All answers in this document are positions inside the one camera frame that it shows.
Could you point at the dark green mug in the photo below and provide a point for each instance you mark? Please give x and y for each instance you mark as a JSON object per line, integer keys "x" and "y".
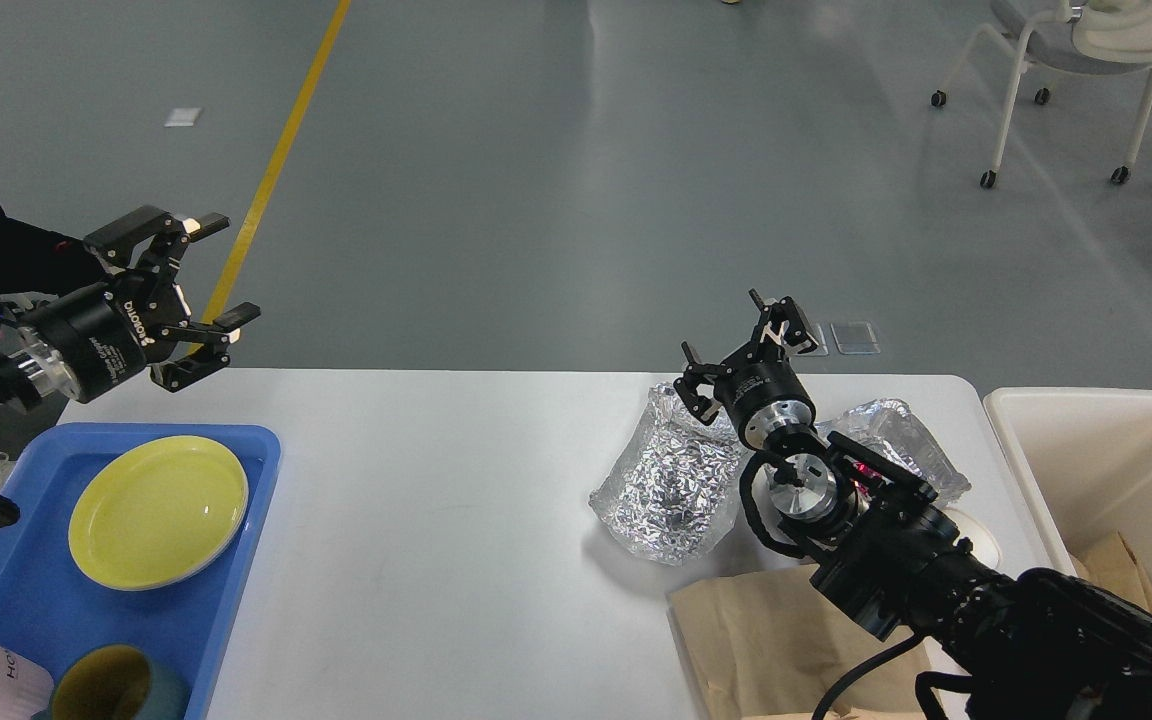
{"x": 118, "y": 681}

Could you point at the crumpled foil tray left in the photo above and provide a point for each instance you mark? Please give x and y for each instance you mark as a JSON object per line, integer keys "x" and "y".
{"x": 671, "y": 496}

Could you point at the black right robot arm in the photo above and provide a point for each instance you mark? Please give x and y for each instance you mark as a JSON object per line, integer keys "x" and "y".
{"x": 1046, "y": 645}

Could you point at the beige waste bin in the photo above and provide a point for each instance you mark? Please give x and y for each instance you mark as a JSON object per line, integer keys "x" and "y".
{"x": 1083, "y": 460}

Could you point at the foil tray right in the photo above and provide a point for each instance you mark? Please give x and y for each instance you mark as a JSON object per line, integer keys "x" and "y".
{"x": 889, "y": 427}

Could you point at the yellow plastic plate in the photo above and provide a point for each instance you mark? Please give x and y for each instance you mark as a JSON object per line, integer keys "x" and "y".
{"x": 158, "y": 514}

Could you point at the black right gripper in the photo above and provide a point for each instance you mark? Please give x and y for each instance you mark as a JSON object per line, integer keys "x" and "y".
{"x": 765, "y": 401}

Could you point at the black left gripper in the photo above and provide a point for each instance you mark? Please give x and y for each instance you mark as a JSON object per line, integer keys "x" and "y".
{"x": 86, "y": 343}

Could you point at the brown paper bag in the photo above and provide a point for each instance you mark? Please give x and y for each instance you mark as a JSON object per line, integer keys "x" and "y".
{"x": 766, "y": 645}

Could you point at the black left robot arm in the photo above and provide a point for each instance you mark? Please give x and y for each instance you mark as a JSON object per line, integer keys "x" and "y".
{"x": 16, "y": 392}

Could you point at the brown paper in bin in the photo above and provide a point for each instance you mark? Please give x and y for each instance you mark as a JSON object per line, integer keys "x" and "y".
{"x": 1111, "y": 564}

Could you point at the white office chair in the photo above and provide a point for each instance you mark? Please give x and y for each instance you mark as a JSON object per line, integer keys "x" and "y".
{"x": 1075, "y": 38}

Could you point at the white paper cup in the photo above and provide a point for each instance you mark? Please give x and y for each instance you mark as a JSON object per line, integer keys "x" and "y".
{"x": 985, "y": 546}

